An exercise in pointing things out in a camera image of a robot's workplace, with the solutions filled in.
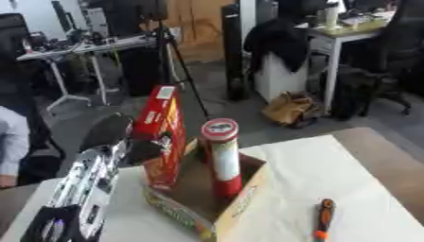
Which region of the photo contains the white desk with green top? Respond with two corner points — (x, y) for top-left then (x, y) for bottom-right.
(305, 12), (395, 115)

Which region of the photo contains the open tan cardboard box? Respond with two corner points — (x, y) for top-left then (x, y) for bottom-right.
(140, 137), (271, 242)

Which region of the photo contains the person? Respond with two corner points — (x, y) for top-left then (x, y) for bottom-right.
(0, 12), (66, 189)

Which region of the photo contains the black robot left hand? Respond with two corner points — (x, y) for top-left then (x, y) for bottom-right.
(78, 112), (166, 166)

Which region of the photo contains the tall black column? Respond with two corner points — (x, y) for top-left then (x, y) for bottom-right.
(220, 3), (251, 102)

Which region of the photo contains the red and white tube can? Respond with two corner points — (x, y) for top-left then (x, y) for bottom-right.
(199, 117), (245, 200)

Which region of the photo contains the red cardboard food box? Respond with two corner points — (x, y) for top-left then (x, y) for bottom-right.
(131, 84), (189, 194)

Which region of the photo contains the white desk with clutter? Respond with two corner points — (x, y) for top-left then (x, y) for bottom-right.
(14, 32), (168, 115)

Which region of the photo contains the orange and black hand tool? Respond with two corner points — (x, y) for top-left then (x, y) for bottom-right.
(311, 198), (338, 242)

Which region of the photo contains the black bin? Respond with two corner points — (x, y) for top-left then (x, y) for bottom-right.
(117, 46), (166, 97)

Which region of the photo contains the white cabinet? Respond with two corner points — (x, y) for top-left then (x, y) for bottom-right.
(252, 51), (311, 104)

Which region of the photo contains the black backpack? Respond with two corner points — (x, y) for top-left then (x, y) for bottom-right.
(329, 66), (384, 121)

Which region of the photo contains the black office chair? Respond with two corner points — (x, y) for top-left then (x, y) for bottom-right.
(364, 0), (424, 116)

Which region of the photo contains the black jacket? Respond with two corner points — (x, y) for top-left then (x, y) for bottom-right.
(241, 18), (311, 75)

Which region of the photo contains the tan bag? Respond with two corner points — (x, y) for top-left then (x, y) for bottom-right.
(259, 91), (324, 130)

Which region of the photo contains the black camera tripod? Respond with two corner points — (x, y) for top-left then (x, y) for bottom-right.
(149, 17), (212, 121)

